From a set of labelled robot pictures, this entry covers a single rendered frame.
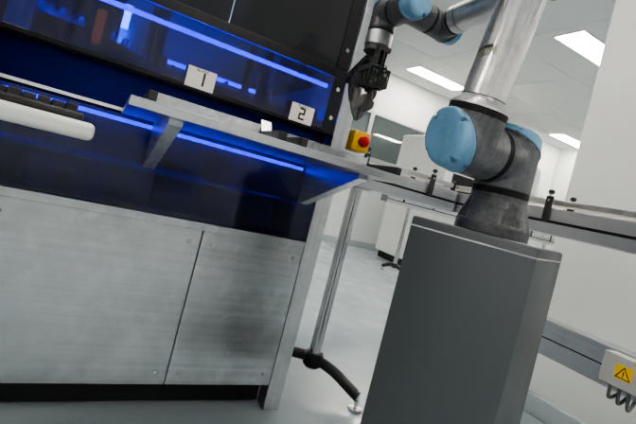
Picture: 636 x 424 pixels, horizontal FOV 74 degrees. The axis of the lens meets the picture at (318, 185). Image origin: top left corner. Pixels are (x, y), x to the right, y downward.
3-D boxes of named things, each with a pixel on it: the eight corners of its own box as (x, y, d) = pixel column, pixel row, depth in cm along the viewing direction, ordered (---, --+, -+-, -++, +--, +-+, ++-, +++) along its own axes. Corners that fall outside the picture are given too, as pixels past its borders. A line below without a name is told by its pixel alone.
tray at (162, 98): (140, 113, 126) (144, 101, 126) (224, 136, 137) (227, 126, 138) (150, 106, 95) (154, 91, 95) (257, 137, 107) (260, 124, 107)
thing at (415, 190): (325, 176, 157) (335, 135, 157) (308, 173, 171) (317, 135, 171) (455, 212, 188) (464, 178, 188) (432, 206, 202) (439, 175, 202)
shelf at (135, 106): (121, 114, 123) (122, 108, 123) (325, 171, 155) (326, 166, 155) (128, 103, 81) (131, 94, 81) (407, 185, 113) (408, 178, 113)
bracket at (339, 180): (297, 202, 143) (307, 165, 143) (305, 203, 144) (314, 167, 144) (347, 220, 113) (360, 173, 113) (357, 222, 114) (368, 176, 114)
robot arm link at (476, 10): (637, -65, 83) (447, 20, 125) (609, -97, 78) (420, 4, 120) (631, -11, 82) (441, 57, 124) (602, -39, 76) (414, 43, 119)
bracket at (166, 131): (142, 166, 120) (153, 122, 120) (153, 168, 121) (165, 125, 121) (153, 177, 90) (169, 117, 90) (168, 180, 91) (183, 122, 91)
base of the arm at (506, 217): (534, 245, 92) (545, 202, 92) (517, 241, 80) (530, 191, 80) (467, 228, 101) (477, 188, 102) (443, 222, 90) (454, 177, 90)
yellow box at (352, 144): (341, 148, 156) (345, 129, 156) (357, 152, 159) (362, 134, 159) (351, 149, 149) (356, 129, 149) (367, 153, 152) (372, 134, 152)
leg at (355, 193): (296, 362, 174) (343, 183, 175) (315, 362, 178) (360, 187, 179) (306, 372, 166) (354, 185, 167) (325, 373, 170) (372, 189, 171)
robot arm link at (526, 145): (542, 200, 89) (558, 137, 89) (503, 185, 82) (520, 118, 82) (494, 192, 99) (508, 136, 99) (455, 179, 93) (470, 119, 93)
